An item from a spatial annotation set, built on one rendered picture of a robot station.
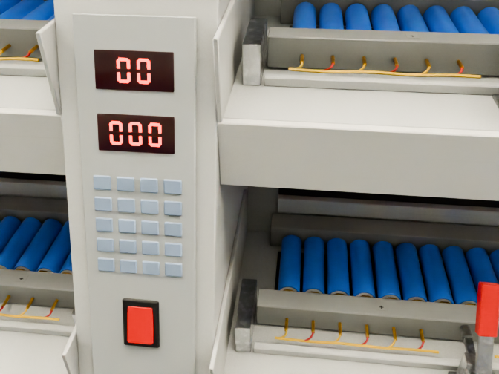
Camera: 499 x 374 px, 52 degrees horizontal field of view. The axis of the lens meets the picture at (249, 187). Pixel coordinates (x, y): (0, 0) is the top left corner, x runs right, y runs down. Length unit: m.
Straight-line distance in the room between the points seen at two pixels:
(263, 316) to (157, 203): 0.15
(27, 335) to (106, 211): 0.16
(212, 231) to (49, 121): 0.12
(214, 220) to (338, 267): 0.16
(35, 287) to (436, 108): 0.33
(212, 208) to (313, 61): 0.12
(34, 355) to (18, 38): 0.23
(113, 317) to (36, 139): 0.12
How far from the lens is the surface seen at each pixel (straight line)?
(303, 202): 0.48
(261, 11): 0.50
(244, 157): 0.31
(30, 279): 0.47
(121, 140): 0.31
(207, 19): 0.30
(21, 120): 0.35
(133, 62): 0.31
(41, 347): 0.45
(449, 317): 0.43
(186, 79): 0.30
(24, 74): 0.39
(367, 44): 0.36
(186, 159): 0.31
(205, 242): 0.32
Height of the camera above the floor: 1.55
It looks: 16 degrees down
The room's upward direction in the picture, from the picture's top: 2 degrees clockwise
